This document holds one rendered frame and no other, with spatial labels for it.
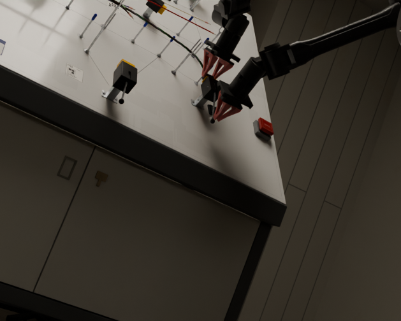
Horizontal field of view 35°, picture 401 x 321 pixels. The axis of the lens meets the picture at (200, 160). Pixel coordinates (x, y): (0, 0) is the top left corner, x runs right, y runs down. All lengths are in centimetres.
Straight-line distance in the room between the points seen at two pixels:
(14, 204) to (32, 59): 35
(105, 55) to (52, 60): 20
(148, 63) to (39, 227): 60
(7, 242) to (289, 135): 268
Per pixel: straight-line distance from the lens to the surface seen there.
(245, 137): 197
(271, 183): 191
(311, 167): 410
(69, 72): 168
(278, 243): 401
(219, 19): 194
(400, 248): 379
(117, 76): 163
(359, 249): 407
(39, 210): 162
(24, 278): 164
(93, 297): 170
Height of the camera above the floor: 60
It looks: 9 degrees up
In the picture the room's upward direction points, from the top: 22 degrees clockwise
